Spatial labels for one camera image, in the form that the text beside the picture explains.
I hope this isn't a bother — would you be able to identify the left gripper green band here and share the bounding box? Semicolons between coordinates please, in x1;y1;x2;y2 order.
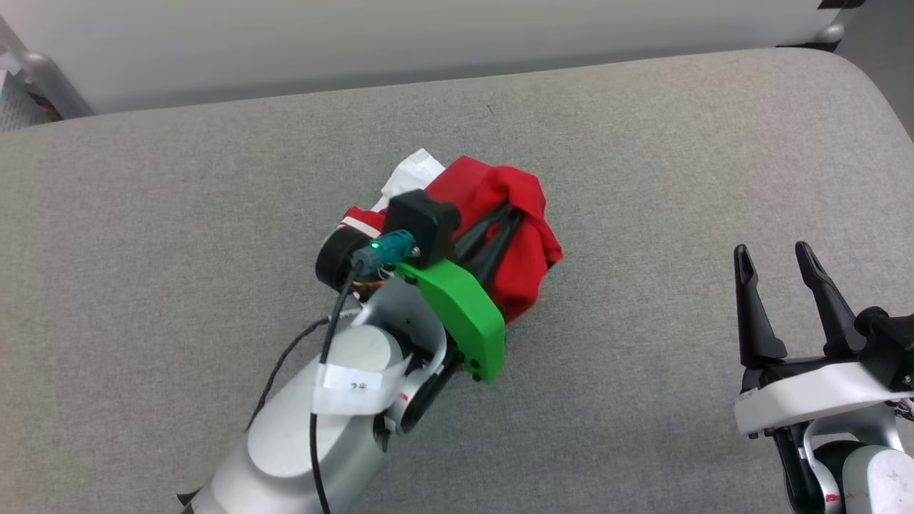
394;203;523;384

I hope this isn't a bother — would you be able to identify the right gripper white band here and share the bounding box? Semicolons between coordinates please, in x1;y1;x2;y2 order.
734;241;914;438

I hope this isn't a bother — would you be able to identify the red white basketball jersey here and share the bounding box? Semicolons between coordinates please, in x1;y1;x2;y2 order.
341;148;563;326

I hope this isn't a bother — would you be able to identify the grey fabric sofa cushion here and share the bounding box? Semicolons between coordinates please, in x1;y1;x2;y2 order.
0;47;914;514

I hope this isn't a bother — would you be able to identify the white tape label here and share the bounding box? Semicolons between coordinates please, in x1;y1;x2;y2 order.
312;357;411;416

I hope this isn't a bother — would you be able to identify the round metal partition foot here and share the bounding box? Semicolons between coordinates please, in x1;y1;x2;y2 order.
778;0;868;51

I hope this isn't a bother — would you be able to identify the grey partition post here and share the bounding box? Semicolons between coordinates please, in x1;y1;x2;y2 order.
0;16;95;119

